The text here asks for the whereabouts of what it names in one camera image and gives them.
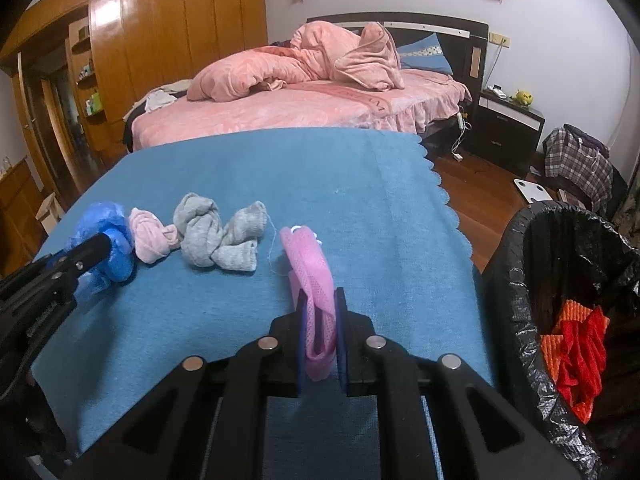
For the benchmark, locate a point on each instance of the white bathroom scale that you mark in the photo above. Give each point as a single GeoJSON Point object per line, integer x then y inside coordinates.
{"type": "Point", "coordinates": [536, 189]}

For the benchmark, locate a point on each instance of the trash bin with black bag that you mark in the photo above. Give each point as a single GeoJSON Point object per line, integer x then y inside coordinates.
{"type": "Point", "coordinates": [515, 285]}

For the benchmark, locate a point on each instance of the patterned armchair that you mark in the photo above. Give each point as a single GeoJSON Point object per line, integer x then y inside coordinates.
{"type": "Point", "coordinates": [627, 225]}

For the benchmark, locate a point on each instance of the grey sock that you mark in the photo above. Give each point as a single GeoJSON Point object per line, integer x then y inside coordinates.
{"type": "Point", "coordinates": [197, 230]}
{"type": "Point", "coordinates": [242, 240]}

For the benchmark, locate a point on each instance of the blue tablecloth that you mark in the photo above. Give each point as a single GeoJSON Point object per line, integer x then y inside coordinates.
{"type": "Point", "coordinates": [350, 200]}

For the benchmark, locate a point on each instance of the wooden wardrobe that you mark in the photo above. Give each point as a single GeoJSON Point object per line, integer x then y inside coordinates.
{"type": "Point", "coordinates": [175, 25]}

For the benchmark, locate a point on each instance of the low wooden cabinet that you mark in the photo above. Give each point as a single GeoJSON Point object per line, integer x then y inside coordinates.
{"type": "Point", "coordinates": [20, 210]}

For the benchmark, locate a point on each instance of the blue cloth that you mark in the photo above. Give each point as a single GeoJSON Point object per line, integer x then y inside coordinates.
{"type": "Point", "coordinates": [117, 260]}

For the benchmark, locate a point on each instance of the blue pillow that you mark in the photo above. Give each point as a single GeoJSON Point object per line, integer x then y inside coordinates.
{"type": "Point", "coordinates": [427, 55]}

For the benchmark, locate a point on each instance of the black nightstand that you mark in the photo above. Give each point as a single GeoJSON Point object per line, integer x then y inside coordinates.
{"type": "Point", "coordinates": [505, 132]}

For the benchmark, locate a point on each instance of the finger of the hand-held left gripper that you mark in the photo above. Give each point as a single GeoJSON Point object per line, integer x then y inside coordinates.
{"type": "Point", "coordinates": [90, 249]}

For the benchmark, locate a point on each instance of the cardboard box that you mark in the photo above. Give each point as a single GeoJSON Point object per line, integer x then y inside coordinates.
{"type": "Point", "coordinates": [50, 212]}

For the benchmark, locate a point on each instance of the flat box on floor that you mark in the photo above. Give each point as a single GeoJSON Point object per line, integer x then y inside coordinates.
{"type": "Point", "coordinates": [569, 197]}

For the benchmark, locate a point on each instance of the red cloth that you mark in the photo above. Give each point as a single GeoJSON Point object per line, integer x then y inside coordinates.
{"type": "Point", "coordinates": [582, 355]}

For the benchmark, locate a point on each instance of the white power strip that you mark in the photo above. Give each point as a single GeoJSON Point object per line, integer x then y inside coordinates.
{"type": "Point", "coordinates": [461, 125]}

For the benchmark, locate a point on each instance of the pale pink sock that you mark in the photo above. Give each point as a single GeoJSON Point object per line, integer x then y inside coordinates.
{"type": "Point", "coordinates": [150, 235]}

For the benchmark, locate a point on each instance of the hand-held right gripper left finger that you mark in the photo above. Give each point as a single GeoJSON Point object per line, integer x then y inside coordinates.
{"type": "Point", "coordinates": [300, 350]}

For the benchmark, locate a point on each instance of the orange ribbed cloth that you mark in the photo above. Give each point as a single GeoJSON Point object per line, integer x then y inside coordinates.
{"type": "Point", "coordinates": [555, 340]}

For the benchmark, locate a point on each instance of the plaid bag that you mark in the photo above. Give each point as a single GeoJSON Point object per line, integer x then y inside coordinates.
{"type": "Point", "coordinates": [580, 165]}

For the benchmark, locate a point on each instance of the pink comforter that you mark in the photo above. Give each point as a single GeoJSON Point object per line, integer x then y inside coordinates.
{"type": "Point", "coordinates": [310, 55]}

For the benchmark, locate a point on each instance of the pink mesh cloth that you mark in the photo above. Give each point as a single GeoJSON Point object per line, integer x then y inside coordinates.
{"type": "Point", "coordinates": [312, 280]}

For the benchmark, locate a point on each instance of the wall socket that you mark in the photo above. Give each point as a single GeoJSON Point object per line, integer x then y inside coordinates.
{"type": "Point", "coordinates": [499, 39]}

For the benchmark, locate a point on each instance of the dark headboard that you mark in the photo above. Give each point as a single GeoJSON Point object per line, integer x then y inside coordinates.
{"type": "Point", "coordinates": [470, 35]}

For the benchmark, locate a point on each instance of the pile of clothes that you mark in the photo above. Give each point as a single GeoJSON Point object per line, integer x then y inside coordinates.
{"type": "Point", "coordinates": [160, 97]}

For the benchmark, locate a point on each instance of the bed with pink sheet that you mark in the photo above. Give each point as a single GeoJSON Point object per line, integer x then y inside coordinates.
{"type": "Point", "coordinates": [300, 110]}

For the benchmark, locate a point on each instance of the yellow plush toy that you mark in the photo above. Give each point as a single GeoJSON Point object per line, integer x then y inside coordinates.
{"type": "Point", "coordinates": [521, 97]}

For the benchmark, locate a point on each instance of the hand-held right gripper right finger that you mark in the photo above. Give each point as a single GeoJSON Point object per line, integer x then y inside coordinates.
{"type": "Point", "coordinates": [342, 350]}

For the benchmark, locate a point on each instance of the white desk phone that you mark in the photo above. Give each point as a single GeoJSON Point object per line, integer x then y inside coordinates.
{"type": "Point", "coordinates": [494, 91]}

